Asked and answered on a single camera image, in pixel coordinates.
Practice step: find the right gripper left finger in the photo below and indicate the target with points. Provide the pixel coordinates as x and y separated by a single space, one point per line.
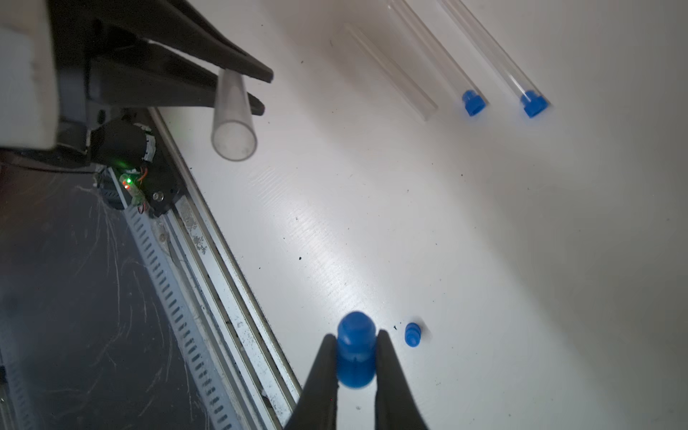
317 405

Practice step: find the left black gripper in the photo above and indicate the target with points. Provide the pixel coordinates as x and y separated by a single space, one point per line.
96 66

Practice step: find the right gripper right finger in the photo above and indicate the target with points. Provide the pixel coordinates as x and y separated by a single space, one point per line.
394 407

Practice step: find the blue stopper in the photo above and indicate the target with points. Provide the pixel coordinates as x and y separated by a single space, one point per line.
356 350
533 103
413 334
473 102

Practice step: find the clear test tube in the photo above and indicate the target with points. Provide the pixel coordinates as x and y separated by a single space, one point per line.
488 47
409 90
432 48
233 136

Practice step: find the aluminium front rail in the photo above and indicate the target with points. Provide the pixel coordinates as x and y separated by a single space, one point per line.
238 367

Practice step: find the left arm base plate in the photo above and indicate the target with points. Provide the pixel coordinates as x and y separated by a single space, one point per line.
136 168

